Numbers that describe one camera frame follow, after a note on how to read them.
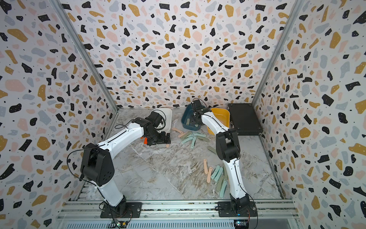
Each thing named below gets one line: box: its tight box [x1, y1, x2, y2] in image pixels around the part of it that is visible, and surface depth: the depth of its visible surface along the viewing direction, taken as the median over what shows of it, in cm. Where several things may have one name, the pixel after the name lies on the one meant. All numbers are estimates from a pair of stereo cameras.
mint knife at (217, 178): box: [214, 166, 224, 182], surface depth 88 cm
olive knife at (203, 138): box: [196, 135, 210, 142], surface depth 105 cm
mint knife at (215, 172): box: [211, 165, 221, 179], surface depth 89 cm
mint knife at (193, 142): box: [190, 136, 197, 149], surface depth 102 cm
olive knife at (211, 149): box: [206, 145, 217, 155], surface depth 100 cm
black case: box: [228, 103, 264, 136], surface depth 112 cm
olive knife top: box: [180, 130, 193, 140], surface depth 108 cm
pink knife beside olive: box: [203, 158, 209, 175], surface depth 92 cm
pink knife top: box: [171, 127, 184, 135], surface depth 109 cm
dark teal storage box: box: [181, 103, 202, 131], surface depth 112 cm
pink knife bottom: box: [206, 166, 213, 184], surface depth 87 cm
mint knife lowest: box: [219, 180, 228, 198], surface depth 83 cm
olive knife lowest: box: [216, 175, 224, 191], surface depth 85 cm
